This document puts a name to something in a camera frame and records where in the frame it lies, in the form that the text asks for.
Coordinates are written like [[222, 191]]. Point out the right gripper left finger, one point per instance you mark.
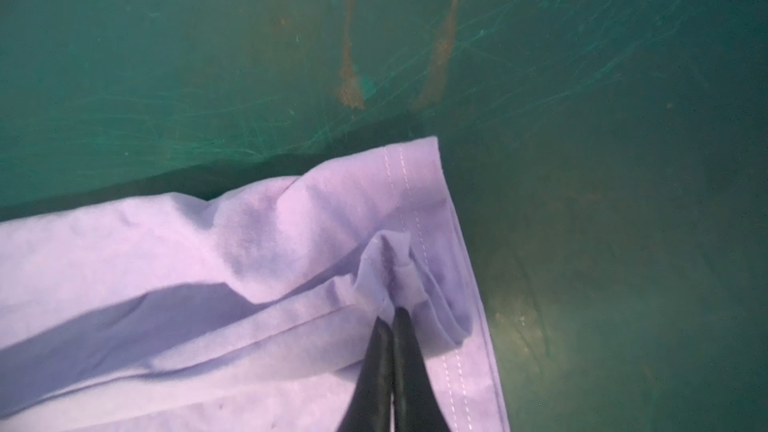
[[369, 409]]

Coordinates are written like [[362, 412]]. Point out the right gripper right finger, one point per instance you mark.
[[415, 406]]

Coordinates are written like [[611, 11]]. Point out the purple t shirt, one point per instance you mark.
[[248, 312]]

